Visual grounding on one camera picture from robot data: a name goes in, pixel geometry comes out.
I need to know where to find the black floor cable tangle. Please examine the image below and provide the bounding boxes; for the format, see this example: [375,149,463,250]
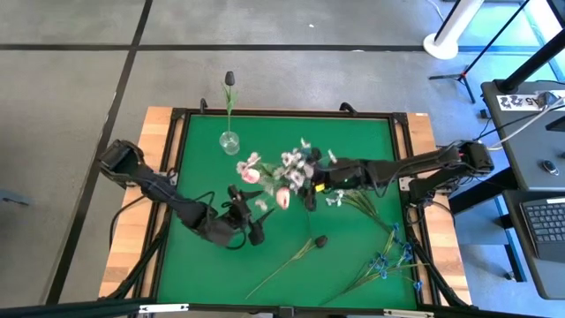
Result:
[478,115,507,142]

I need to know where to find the clear glass vase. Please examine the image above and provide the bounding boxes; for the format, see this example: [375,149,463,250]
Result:
[218,130,241,156]

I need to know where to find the black desk device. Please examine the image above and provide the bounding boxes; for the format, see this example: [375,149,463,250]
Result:
[544,114,565,133]

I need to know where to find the blue desk leg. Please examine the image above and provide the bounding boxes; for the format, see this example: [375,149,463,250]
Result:
[493,197,529,284]

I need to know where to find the black rig bar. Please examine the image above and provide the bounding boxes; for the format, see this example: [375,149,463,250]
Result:
[0,299,565,318]

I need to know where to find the black table frame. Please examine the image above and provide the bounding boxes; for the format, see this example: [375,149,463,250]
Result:
[134,107,442,315]

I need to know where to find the black artificial tulip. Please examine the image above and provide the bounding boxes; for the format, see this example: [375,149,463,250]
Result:
[222,70,240,136]
[245,233,329,298]

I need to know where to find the black cable conduit bundle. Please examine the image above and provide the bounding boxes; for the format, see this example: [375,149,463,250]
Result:
[404,216,471,309]
[103,211,171,302]

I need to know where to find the black tripod stand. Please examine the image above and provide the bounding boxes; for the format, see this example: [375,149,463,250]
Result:
[428,0,531,105]

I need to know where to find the black desk pole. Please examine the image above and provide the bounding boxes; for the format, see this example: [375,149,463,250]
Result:
[493,26,565,95]

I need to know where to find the pink artificial tulip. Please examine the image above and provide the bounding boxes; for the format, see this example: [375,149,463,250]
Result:
[275,185,293,211]
[240,166,262,186]

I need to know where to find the white round-base pole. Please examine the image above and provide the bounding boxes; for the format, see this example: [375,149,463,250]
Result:
[422,0,486,61]

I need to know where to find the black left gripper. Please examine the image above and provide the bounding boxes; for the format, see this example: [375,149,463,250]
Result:
[206,184,276,247]

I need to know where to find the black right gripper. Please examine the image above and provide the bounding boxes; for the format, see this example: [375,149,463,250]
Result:
[303,148,343,213]

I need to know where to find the white flower bunch pink centres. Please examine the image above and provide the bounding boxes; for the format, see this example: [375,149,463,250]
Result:
[236,137,339,213]

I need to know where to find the thin black cable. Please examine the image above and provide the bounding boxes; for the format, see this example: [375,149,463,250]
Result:
[108,193,147,239]

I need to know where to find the sparse blue flower bunch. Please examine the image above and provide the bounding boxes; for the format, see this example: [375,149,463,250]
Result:
[320,220,427,305]

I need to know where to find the white printed label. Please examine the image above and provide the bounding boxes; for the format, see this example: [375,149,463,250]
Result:
[496,91,565,112]

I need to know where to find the white desk cable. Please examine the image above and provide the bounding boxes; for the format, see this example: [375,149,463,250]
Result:
[485,99,565,154]

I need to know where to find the grey desk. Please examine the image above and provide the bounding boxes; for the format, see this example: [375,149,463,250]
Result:
[479,79,565,301]

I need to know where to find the black laptop keyboard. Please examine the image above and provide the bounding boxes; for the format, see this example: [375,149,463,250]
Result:
[519,197,565,265]

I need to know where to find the black key fob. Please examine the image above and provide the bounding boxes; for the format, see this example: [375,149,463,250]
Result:
[541,159,560,178]

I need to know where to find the green table mat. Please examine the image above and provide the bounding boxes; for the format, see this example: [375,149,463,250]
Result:
[154,112,418,310]

